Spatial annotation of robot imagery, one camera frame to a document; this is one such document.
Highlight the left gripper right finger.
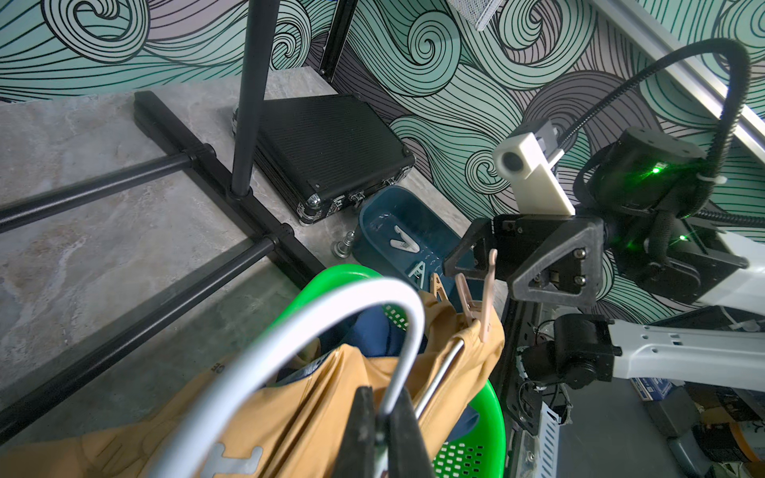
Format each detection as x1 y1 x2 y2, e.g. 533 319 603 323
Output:
386 390 435 478

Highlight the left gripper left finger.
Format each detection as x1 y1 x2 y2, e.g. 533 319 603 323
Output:
332 386 377 478

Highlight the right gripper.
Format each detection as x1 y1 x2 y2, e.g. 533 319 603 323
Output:
442 214 605 308

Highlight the tan cartoon print t-shirt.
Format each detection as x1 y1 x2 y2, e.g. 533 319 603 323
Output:
1 293 505 477

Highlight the pink clothespin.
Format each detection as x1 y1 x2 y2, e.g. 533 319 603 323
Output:
453 248 500 345

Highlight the white clothespin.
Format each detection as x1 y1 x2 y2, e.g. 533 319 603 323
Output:
390 225 420 254

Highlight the white wire hanger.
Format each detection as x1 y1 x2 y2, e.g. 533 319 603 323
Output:
149 278 463 477

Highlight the navy Mickey print t-shirt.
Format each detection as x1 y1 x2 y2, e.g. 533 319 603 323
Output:
319 306 406 358

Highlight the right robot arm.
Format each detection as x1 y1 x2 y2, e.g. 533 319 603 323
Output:
443 38 764 390

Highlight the green plastic basket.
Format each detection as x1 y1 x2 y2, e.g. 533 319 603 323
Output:
271 264 506 477

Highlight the teal plastic tray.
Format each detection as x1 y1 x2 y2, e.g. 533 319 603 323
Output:
352 186 461 310

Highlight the silver levelling foot bolt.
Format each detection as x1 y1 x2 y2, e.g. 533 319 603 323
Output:
332 230 356 259

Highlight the black ribbed case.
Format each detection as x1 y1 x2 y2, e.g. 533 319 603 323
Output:
254 95 416 225

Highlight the white slotted cable duct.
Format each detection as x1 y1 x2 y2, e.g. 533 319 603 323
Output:
521 402 561 478

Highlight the clear mesh wall bin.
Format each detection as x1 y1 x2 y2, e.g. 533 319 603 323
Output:
448 0 503 31

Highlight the black clothes rack frame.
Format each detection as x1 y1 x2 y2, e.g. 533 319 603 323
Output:
0 0 327 443

